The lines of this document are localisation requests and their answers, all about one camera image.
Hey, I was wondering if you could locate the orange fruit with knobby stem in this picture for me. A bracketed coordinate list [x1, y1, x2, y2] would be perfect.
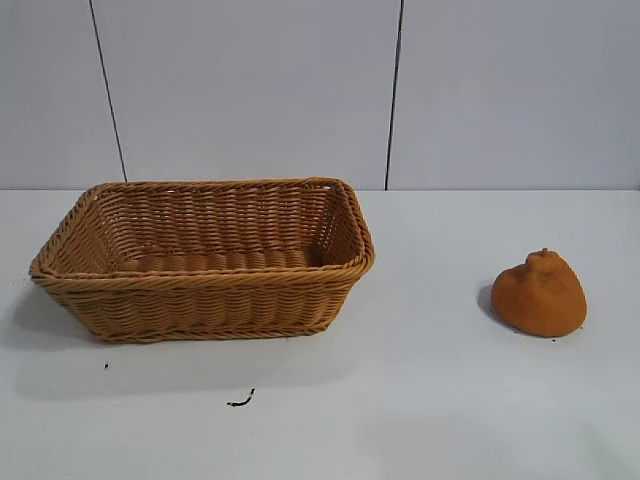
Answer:
[489, 247, 588, 341]

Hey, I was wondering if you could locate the tan woven wicker basket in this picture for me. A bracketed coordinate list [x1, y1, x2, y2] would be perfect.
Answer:
[28, 176, 377, 344]

